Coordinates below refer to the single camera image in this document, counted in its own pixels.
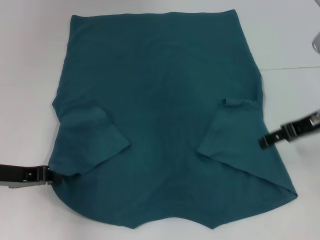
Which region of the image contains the dark teal blue shirt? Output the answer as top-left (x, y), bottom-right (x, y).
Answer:
top-left (47, 9), bottom-right (299, 223)

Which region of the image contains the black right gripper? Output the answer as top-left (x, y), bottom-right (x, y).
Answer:
top-left (258, 108), bottom-right (320, 150)

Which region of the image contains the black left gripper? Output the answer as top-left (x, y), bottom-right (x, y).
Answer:
top-left (0, 163), bottom-right (63, 189)

